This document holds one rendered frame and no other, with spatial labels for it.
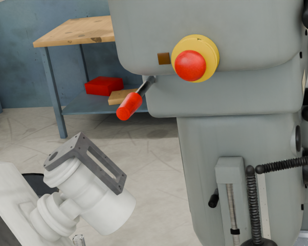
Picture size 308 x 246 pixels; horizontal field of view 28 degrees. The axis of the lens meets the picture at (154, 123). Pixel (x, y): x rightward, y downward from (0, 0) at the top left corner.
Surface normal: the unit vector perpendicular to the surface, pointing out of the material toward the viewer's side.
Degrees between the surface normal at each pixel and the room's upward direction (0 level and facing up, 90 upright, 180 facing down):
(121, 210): 73
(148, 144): 0
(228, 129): 90
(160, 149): 0
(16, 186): 58
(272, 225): 90
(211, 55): 90
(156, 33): 90
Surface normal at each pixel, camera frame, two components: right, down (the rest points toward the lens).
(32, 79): -0.28, 0.40
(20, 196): 0.75, -0.65
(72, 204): 0.11, 0.36
